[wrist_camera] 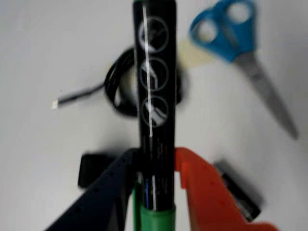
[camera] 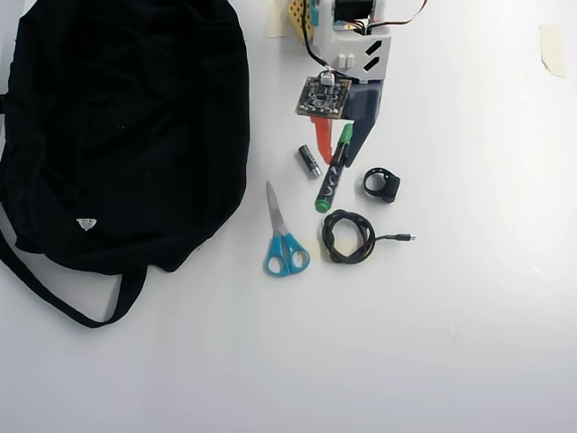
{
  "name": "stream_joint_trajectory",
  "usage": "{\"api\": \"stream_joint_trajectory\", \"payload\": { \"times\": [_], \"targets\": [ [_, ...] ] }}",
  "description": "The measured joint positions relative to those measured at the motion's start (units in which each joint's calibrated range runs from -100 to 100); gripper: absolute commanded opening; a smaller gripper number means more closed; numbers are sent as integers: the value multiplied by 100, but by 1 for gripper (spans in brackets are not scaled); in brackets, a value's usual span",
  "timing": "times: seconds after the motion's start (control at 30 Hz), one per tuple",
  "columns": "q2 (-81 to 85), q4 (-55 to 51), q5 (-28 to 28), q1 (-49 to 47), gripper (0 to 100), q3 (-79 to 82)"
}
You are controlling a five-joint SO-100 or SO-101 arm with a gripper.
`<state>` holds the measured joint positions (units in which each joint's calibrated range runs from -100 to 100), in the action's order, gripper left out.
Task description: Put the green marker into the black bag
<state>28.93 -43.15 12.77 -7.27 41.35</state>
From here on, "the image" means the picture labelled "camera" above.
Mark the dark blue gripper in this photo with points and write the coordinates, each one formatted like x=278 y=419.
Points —
x=366 y=103

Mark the green marker pen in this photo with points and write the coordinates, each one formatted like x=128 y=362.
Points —
x=331 y=180

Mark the white and teal robot arm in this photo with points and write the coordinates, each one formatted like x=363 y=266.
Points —
x=347 y=45

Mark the black fabric bag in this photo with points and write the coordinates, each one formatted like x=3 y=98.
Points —
x=112 y=135

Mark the small black cylindrical battery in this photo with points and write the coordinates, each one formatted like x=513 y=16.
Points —
x=309 y=161

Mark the yellow perforated block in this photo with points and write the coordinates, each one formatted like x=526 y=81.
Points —
x=295 y=20

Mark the beige masking tape piece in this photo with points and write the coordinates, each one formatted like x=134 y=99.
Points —
x=552 y=47
x=276 y=20

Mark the bare camera circuit board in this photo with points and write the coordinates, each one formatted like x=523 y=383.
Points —
x=322 y=97

